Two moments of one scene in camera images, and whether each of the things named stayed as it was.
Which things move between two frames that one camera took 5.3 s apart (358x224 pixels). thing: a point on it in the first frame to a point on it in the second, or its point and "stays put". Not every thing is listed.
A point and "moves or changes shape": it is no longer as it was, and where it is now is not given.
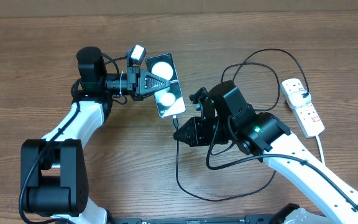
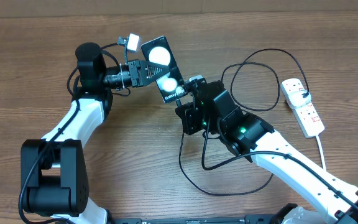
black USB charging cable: (233, 78) to (211, 192)
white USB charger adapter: (297, 100) stays put
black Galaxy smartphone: (169, 100) moves or changes shape
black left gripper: (137, 83) to (142, 66)
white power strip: (307, 118) stays put
